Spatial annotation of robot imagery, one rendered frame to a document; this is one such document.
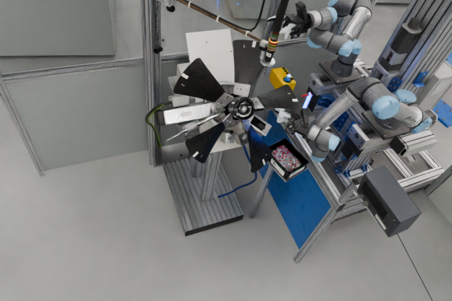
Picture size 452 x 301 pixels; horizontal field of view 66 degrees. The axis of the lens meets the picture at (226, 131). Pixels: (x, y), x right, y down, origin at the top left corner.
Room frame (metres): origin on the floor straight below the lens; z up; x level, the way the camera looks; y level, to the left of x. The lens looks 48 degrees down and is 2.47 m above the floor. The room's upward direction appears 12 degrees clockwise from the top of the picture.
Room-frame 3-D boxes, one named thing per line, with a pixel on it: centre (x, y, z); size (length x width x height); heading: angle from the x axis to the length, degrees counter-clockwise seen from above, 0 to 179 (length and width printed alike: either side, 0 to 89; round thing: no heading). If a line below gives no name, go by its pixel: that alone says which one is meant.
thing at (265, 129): (1.43, -0.15, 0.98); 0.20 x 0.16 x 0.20; 30
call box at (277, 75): (1.81, -0.29, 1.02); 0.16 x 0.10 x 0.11; 30
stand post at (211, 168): (1.40, 0.04, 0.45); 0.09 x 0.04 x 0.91; 120
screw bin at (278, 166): (1.33, -0.38, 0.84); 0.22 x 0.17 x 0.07; 45
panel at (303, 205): (1.47, -0.49, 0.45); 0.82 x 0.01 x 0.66; 30
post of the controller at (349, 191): (1.10, -0.70, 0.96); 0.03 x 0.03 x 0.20; 30
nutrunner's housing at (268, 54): (1.38, -0.12, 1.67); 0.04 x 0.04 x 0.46
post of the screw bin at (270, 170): (1.37, -0.33, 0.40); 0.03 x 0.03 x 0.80; 45
